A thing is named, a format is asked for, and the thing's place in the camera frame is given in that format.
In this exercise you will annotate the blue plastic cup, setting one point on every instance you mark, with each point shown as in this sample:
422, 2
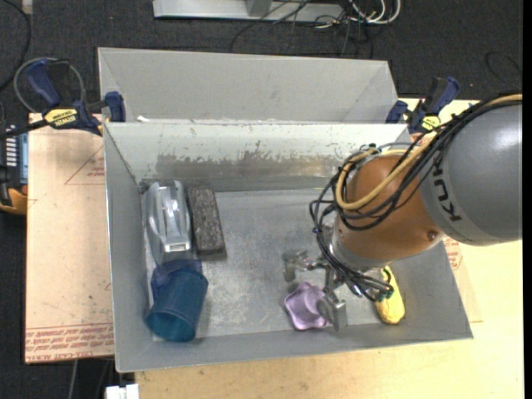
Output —
176, 301

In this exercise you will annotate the yellow toy banana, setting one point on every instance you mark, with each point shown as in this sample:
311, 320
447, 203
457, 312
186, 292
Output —
392, 308

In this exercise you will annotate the black cylinder on white bracket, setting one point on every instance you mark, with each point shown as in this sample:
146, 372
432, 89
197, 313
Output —
356, 290

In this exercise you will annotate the grey metal bin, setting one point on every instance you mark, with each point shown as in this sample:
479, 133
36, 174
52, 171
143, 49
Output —
257, 223

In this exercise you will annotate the dark brown flat block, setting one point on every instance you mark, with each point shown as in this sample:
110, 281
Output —
205, 218

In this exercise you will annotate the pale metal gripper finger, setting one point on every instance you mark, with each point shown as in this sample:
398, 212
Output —
338, 312
296, 260

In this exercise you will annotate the brown cardboard board, red print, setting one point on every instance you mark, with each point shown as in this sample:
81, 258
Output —
66, 243

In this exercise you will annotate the purple flower-shaped dish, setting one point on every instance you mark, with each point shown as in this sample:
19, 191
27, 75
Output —
303, 306

